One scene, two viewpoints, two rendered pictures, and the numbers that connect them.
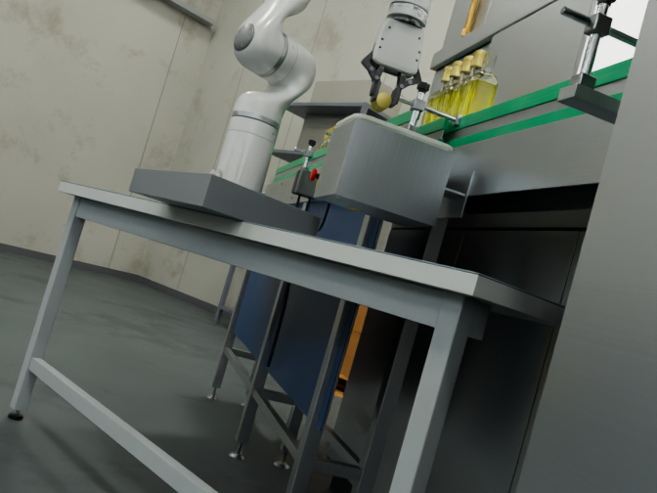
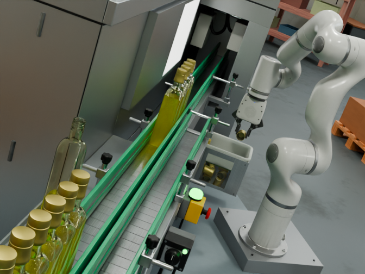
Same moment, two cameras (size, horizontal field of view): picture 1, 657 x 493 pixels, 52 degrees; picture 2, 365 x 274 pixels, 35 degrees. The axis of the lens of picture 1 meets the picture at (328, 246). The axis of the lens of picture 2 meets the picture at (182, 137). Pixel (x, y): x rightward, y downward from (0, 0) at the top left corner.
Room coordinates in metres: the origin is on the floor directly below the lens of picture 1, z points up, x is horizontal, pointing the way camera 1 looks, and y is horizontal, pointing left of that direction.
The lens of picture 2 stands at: (3.55, 0.51, 1.80)
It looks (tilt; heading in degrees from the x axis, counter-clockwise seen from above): 20 degrees down; 200
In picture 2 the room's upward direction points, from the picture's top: 19 degrees clockwise
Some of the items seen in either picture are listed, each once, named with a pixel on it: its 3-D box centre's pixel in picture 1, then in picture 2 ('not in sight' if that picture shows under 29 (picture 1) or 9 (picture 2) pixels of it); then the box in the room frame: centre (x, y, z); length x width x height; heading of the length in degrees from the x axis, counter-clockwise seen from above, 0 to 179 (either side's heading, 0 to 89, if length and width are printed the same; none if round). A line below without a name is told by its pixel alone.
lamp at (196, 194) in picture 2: not in sight; (196, 193); (1.95, 0.04, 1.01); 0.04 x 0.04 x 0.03
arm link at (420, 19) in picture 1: (407, 18); (257, 92); (1.39, -0.03, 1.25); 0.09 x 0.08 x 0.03; 101
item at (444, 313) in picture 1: (174, 377); not in sight; (1.62, 0.26, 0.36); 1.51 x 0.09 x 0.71; 44
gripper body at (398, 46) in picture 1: (398, 46); (252, 107); (1.39, -0.02, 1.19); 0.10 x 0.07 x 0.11; 101
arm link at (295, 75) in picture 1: (277, 84); (286, 170); (1.66, 0.24, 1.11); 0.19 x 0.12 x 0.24; 138
